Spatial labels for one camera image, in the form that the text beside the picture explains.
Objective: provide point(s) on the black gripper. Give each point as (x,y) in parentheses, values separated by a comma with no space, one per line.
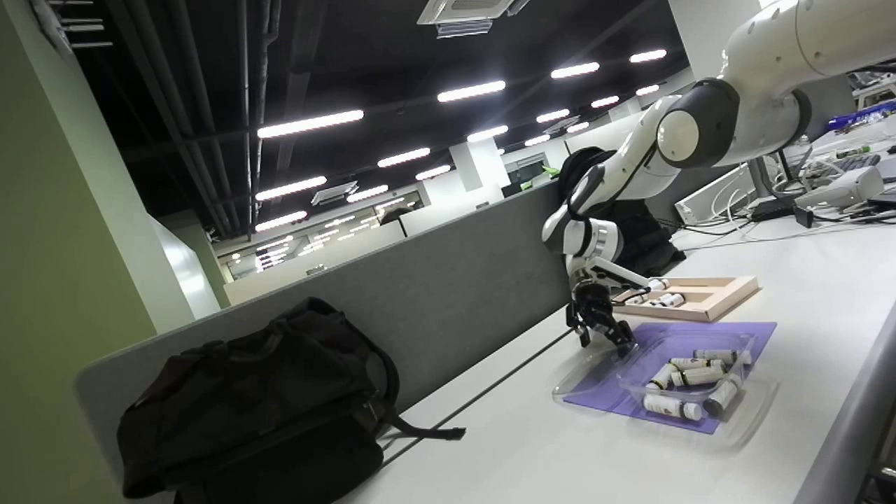
(589,301)

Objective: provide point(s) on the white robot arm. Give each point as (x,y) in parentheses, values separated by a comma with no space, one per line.
(794,47)

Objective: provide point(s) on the clear plastic container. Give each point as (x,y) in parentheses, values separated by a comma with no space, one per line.
(750,409)

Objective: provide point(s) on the purple mat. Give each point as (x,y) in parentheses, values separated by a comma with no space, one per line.
(652,359)

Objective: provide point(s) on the tall black backpack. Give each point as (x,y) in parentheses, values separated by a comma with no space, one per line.
(648,240)

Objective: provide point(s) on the wooden tray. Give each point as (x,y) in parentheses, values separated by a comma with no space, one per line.
(715,301)

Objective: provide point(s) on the grey desk divider panel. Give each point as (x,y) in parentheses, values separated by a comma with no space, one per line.
(448,289)

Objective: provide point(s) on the white keyboard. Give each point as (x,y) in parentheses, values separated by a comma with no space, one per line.
(718,196)

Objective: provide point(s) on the white ceiling light tube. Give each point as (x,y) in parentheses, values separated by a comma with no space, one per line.
(606,101)
(311,124)
(487,133)
(470,90)
(292,189)
(403,159)
(368,194)
(648,58)
(553,115)
(432,171)
(575,72)
(281,219)

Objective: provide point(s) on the white desk device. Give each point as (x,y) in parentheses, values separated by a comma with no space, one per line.
(843,187)

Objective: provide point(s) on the wide black backpack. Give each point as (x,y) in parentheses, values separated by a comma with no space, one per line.
(262,409)

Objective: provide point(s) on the ceiling air conditioner unit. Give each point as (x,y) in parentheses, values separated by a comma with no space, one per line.
(463,12)

